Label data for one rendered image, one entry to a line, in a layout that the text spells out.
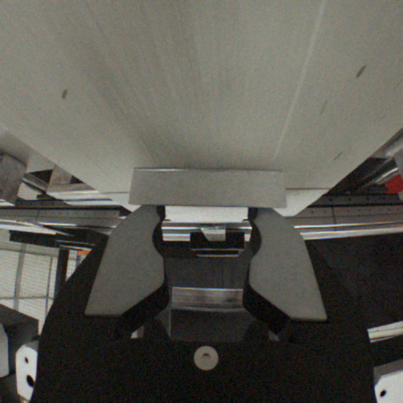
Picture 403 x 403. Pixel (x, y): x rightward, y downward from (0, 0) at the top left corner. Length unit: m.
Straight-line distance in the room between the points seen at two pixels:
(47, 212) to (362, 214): 0.95
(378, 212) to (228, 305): 0.51
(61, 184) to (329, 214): 0.56
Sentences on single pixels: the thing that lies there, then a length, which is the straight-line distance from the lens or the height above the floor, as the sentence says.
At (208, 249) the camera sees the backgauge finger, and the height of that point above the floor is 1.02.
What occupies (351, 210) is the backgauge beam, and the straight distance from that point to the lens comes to 0.58.
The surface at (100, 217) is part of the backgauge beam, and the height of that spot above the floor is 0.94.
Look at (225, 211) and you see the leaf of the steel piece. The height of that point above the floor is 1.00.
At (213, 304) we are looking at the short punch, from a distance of 0.23.
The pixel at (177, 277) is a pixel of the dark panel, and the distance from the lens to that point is 0.75.
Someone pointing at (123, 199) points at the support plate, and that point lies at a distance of 0.17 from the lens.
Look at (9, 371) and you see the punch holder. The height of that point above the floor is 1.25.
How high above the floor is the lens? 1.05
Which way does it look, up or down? 19 degrees down
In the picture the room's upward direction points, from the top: 179 degrees counter-clockwise
